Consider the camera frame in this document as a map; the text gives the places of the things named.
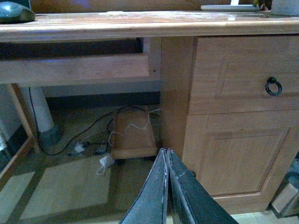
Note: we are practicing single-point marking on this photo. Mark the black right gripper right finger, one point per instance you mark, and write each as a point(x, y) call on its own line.
point(192, 202)

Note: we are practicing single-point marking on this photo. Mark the white pipe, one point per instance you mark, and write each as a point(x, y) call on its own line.
point(36, 101)

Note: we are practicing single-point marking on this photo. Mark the floor power outlet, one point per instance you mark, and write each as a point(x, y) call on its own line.
point(86, 148)

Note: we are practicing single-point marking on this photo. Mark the white power adapter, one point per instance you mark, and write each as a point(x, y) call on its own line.
point(107, 161)

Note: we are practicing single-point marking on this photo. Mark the white pot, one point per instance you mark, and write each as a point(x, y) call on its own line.
point(285, 7)

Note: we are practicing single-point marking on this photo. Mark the wooden rolling stand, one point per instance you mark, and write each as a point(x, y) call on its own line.
point(132, 135)

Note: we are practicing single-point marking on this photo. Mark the grey logi computer mouse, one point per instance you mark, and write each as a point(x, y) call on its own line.
point(13, 13)

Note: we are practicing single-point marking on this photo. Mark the wooden keyboard tray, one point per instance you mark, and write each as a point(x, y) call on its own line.
point(74, 62)

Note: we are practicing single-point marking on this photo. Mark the wooden desk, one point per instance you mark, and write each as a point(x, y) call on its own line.
point(218, 117)

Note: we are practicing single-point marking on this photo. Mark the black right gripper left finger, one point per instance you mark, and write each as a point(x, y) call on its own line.
point(150, 206)

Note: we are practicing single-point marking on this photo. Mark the white flat base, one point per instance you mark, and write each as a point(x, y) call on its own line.
point(233, 7)

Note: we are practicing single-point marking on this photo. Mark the black ring drawer handle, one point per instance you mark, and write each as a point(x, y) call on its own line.
point(273, 87)

